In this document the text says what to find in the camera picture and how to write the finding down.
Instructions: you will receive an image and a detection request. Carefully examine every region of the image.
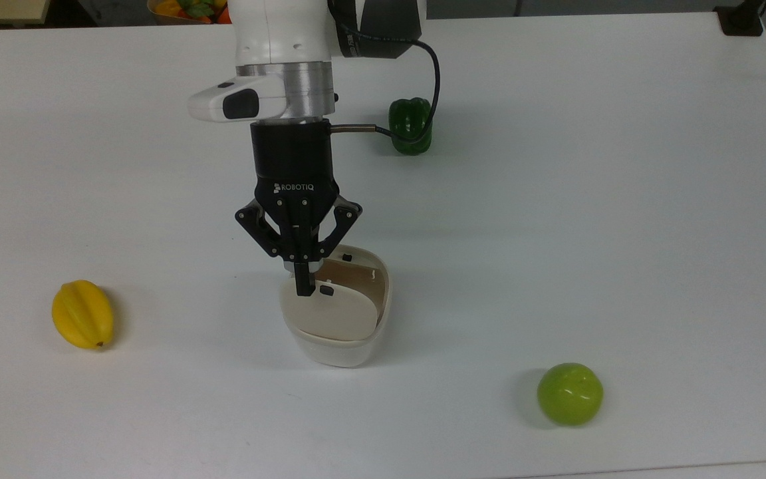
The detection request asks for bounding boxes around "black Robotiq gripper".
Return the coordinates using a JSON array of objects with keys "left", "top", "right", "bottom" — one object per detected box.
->
[{"left": 235, "top": 122, "right": 362, "bottom": 297}]

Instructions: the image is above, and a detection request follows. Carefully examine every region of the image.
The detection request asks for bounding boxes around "cream plastic garbage bin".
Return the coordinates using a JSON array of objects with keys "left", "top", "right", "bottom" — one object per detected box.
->
[{"left": 279, "top": 244, "right": 392, "bottom": 368}]

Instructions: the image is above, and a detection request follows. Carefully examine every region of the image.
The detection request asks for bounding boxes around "dark green bell pepper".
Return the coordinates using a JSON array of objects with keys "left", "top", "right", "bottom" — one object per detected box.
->
[{"left": 388, "top": 97, "right": 434, "bottom": 156}]

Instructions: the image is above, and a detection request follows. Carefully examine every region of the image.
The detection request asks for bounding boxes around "yellow starfruit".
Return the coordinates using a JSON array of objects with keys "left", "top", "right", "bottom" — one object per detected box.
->
[{"left": 51, "top": 280, "right": 115, "bottom": 351}]

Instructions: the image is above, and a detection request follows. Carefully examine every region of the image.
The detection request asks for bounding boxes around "bowl of toy fruit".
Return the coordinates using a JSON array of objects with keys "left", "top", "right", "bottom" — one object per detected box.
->
[{"left": 147, "top": 0, "right": 232, "bottom": 26}]

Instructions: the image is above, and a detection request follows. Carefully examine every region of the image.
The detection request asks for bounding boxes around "light green apple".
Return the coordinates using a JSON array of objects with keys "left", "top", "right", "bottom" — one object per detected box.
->
[{"left": 537, "top": 363, "right": 604, "bottom": 427}]

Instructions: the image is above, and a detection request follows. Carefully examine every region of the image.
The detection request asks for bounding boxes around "beige wooden board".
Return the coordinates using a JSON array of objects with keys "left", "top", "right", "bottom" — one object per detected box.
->
[{"left": 0, "top": 0, "right": 52, "bottom": 27}]

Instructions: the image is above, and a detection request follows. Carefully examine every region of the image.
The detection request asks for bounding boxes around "black stand base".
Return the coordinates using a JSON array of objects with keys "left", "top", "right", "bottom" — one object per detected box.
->
[{"left": 715, "top": 0, "right": 766, "bottom": 37}]

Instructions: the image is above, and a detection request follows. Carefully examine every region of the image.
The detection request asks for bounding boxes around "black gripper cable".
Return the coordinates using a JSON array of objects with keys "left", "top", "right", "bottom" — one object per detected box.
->
[{"left": 328, "top": 39, "right": 442, "bottom": 144}]

